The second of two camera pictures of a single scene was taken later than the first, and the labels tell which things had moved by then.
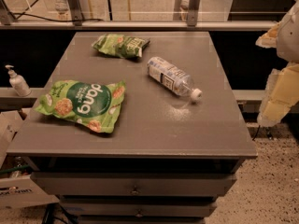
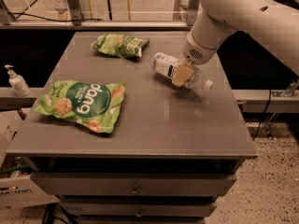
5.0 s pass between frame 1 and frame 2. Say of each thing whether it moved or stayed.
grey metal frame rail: stayed
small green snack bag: stayed
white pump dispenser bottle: stayed
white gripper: moved
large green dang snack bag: stayed
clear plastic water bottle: moved
